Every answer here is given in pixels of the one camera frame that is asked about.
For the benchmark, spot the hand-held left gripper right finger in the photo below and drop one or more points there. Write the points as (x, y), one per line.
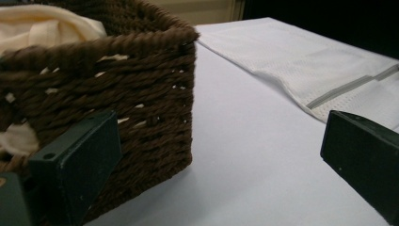
(363, 150)

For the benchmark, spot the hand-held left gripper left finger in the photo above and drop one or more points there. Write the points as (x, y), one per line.
(75, 163)

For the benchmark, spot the brown woven basket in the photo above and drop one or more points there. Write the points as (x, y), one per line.
(150, 94)

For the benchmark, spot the white mesh laundry bag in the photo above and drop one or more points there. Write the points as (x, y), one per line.
(282, 56)

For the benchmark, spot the cream garment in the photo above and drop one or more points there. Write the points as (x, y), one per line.
(47, 28)

